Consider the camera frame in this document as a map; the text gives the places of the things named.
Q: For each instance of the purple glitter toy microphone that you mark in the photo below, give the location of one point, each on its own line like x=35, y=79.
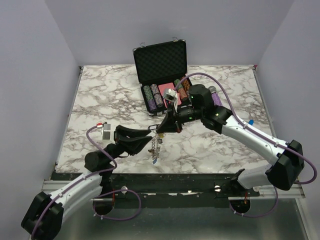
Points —
x=216, y=99

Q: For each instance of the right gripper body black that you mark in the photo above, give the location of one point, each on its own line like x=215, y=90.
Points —
x=185, y=114

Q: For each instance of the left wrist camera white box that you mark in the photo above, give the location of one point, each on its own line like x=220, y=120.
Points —
x=105, y=130

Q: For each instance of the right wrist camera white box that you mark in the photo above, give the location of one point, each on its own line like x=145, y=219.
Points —
x=171, y=97

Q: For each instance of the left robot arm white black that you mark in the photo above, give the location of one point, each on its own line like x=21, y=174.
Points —
x=48, y=211

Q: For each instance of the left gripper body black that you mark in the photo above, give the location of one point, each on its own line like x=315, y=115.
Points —
x=117, y=150

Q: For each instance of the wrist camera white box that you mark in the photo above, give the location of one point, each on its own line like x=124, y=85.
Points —
x=171, y=97
x=105, y=130

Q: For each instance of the black poker chip case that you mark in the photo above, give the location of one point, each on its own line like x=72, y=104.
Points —
x=158, y=64

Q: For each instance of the silver disc keyring holder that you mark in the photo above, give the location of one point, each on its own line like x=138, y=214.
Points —
x=155, y=145

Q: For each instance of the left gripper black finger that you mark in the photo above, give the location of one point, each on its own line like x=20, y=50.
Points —
x=134, y=145
x=121, y=131

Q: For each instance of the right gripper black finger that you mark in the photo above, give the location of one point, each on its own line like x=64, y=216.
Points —
x=170, y=117
x=173, y=128

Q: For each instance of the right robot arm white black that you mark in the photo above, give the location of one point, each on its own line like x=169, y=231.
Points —
x=285, y=161

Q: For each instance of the key with black tag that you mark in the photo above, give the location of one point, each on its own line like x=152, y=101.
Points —
x=153, y=127

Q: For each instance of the pink playing card deck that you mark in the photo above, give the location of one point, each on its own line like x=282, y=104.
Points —
x=162, y=87

